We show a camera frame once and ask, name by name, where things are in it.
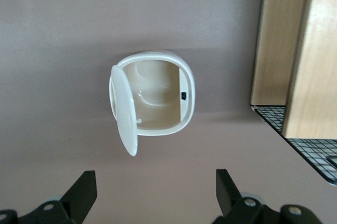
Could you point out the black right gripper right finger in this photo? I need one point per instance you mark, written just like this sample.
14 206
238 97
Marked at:
237 210

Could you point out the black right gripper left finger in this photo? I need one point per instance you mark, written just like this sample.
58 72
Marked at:
76 203

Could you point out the white trash can lid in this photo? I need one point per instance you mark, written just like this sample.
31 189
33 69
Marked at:
123 108

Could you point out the white trash can body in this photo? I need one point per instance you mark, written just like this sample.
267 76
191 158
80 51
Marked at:
158 108

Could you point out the brown table cloth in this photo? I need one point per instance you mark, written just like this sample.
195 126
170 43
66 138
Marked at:
52 50

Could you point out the wide light wooden board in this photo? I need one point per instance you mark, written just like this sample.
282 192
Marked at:
316 63

